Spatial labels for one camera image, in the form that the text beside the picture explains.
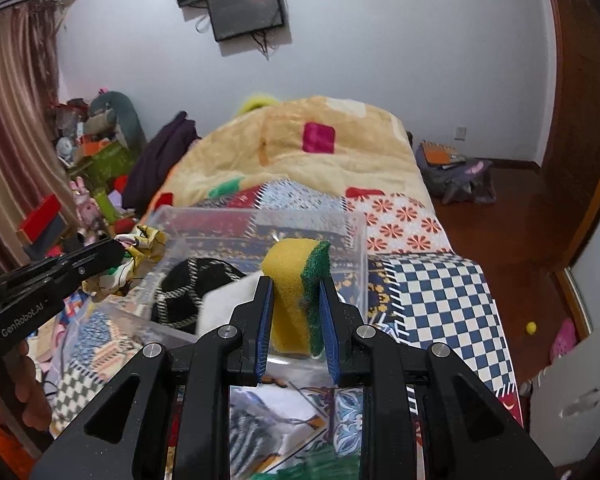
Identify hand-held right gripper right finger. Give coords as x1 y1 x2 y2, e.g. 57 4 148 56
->
319 276 558 480

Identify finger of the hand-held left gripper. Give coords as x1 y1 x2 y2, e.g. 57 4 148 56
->
50 238 127 286

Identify black and white patterned cloth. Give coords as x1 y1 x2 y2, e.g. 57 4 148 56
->
151 257 246 332

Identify small black wall monitor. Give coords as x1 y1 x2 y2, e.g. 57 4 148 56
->
207 0 287 43

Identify yellow-green plush toy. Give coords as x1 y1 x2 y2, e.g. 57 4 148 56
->
237 93 281 117

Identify clear plastic storage box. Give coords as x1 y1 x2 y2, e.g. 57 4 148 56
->
97 205 370 391

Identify red box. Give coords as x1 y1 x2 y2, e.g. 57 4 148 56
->
16 193 66 247

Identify beige plush blanket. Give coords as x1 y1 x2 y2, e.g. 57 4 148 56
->
147 95 416 211

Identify yellow and green sponge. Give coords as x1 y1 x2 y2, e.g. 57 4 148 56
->
262 239 332 361

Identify patchwork printed bed sheet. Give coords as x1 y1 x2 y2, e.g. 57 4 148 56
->
27 178 526 480

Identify grey backpack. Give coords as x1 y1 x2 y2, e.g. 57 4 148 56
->
414 141 498 206

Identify pink rabbit plush toy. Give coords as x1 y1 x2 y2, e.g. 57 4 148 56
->
70 178 109 242

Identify dark purple garment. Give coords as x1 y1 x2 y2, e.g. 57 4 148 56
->
121 111 202 221

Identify grey plush toy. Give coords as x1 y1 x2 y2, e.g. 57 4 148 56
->
89 91 148 150

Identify white soft cloth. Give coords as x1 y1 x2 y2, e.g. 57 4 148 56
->
196 271 264 337

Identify wooden door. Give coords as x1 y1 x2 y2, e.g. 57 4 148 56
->
540 0 600 266

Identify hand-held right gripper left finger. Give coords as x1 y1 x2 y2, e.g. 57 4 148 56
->
31 275 274 480

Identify white cardboard box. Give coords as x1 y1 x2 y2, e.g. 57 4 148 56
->
527 325 600 471

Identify yellow patterned cloth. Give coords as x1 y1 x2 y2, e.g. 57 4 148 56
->
82 224 172 297

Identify pink slipper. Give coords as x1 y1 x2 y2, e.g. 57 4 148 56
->
550 318 579 364

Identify green box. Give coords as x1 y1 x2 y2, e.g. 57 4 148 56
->
67 141 138 187

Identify person's left hand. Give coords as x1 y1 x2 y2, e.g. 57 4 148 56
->
0 337 53 433

